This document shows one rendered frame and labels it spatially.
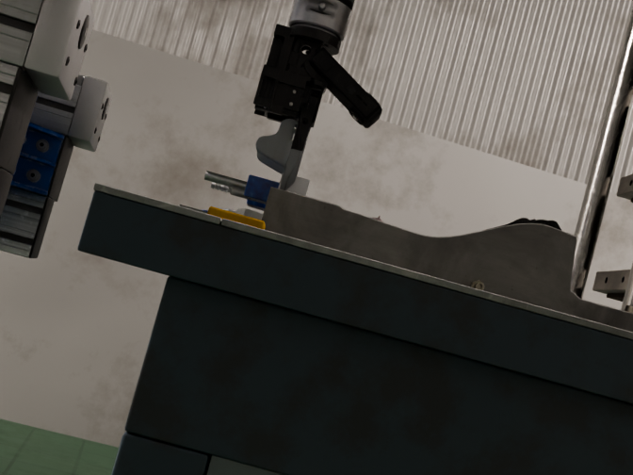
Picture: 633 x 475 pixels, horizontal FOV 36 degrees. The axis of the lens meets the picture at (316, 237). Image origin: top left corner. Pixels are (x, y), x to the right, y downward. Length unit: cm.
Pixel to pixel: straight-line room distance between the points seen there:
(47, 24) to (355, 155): 324
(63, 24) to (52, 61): 4
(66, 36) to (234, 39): 321
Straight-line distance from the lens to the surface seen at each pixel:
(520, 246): 119
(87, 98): 141
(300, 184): 121
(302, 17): 125
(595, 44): 456
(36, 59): 92
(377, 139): 414
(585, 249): 255
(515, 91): 437
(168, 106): 404
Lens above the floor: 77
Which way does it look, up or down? 4 degrees up
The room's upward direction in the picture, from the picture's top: 15 degrees clockwise
